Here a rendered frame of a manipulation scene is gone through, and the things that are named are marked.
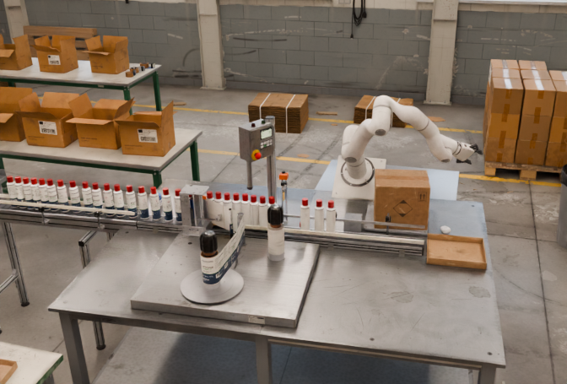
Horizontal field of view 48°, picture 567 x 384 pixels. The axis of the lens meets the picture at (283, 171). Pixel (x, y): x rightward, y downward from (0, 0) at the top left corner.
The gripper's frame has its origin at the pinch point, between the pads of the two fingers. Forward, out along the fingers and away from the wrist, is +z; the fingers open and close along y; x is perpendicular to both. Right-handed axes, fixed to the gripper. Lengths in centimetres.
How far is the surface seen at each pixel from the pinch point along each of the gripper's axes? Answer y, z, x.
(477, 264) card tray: 12, -14, 72
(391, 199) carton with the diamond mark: 31, -45, 26
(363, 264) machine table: 48, -60, 63
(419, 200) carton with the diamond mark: 22.1, -32.5, 28.4
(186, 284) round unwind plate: 83, -144, 77
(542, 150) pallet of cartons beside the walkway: 62, 212, -153
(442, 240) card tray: 29, -15, 46
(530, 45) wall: 57, 298, -367
